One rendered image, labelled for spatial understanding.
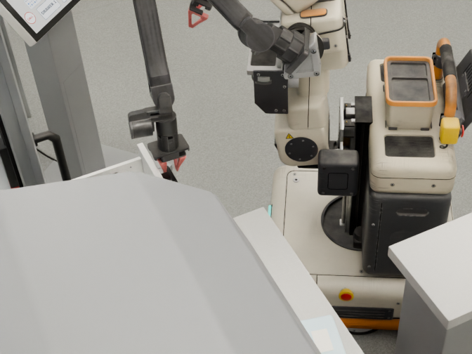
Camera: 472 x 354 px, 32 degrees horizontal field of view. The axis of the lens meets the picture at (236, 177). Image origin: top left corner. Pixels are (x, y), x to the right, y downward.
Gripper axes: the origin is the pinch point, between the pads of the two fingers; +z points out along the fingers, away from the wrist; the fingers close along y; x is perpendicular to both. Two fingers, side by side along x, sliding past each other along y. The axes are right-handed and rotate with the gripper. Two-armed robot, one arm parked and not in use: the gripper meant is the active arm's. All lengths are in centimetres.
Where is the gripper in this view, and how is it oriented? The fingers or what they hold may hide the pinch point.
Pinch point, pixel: (170, 169)
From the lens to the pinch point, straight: 234.1
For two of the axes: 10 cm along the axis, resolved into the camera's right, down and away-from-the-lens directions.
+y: -9.1, 2.9, -2.9
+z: 0.1, 7.3, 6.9
